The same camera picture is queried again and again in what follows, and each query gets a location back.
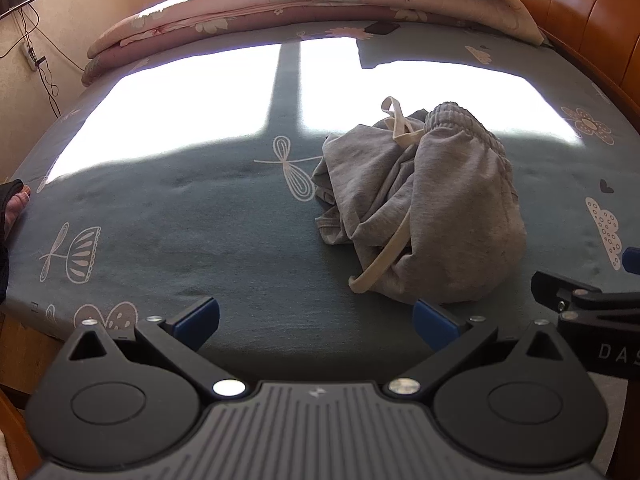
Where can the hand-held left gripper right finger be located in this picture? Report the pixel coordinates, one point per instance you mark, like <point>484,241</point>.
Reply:
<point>432,322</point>

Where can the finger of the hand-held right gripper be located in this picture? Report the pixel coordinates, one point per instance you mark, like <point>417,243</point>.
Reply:
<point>632,260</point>
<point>580,300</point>

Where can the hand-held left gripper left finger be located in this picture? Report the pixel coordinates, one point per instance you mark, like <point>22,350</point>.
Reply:
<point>197,317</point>

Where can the grey sweatpants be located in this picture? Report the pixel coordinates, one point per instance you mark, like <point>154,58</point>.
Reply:
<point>450,200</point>

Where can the bed with teal patterned sheet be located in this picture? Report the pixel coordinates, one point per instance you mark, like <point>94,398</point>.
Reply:
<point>200,220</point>

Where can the person's foot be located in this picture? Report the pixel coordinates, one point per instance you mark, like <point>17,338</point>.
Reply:
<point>15,205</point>

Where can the wooden bed headboard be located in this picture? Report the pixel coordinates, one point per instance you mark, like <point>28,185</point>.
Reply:
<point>590,15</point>

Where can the black phone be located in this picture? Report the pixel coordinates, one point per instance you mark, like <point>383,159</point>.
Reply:
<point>382,27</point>

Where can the folded pink floral quilt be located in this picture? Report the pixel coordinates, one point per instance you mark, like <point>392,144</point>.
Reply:
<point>240,10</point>

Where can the white power strip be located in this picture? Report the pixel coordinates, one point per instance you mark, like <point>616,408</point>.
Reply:
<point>30,56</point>

